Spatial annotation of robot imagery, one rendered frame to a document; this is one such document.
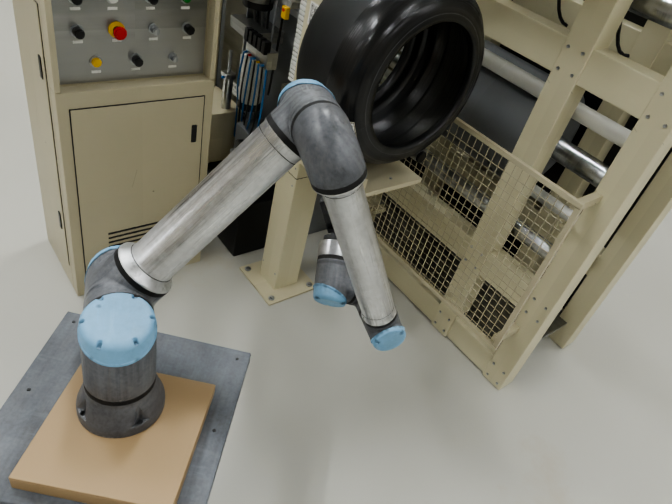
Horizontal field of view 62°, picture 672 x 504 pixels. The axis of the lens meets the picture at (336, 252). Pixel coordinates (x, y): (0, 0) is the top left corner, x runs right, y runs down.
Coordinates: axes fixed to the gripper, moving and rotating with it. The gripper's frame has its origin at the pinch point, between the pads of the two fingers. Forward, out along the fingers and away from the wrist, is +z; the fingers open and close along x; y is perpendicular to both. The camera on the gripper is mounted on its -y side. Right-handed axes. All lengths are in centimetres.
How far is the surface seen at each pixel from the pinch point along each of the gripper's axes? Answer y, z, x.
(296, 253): 88, 0, -43
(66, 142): 1, 10, -96
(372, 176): 38.4, 15.5, -0.5
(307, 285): 106, -11, -42
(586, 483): 109, -80, 80
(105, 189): 24, 3, -97
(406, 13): -16.6, 37.1, 16.7
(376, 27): -17.9, 32.4, 9.5
